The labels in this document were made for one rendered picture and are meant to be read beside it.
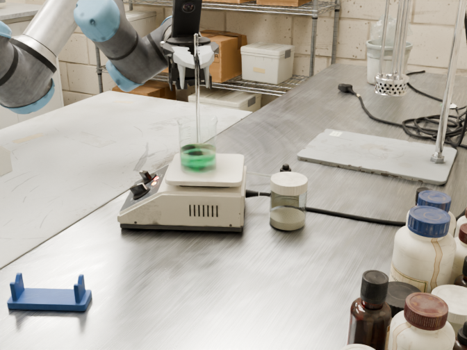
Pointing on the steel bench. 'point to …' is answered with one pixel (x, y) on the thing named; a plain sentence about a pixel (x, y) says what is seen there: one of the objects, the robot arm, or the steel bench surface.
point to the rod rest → (48, 296)
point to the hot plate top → (231, 177)
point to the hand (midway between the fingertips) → (196, 60)
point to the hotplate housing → (190, 208)
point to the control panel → (146, 186)
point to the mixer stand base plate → (379, 156)
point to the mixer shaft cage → (395, 82)
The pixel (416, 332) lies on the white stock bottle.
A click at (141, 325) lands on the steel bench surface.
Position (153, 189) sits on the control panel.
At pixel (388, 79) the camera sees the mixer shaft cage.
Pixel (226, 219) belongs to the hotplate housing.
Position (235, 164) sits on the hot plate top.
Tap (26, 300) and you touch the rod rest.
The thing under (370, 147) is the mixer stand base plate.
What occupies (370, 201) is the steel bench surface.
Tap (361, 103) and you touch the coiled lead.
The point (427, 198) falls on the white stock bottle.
